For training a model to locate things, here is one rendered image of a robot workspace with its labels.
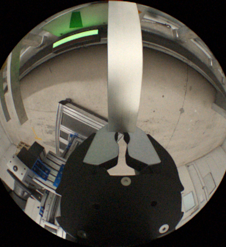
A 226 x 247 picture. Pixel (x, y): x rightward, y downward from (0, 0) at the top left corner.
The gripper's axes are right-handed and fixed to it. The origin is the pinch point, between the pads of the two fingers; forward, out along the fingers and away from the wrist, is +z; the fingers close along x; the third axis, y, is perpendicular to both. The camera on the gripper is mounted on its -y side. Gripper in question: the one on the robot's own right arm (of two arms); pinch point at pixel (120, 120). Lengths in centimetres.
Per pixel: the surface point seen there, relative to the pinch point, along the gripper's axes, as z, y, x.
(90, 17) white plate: 7.1, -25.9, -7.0
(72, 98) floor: 83, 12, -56
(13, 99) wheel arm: -2.9, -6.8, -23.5
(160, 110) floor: 83, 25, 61
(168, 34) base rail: 12.0, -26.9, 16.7
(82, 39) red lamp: 12.0, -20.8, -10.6
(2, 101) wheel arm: -1.4, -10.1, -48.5
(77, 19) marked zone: 6.5, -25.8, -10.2
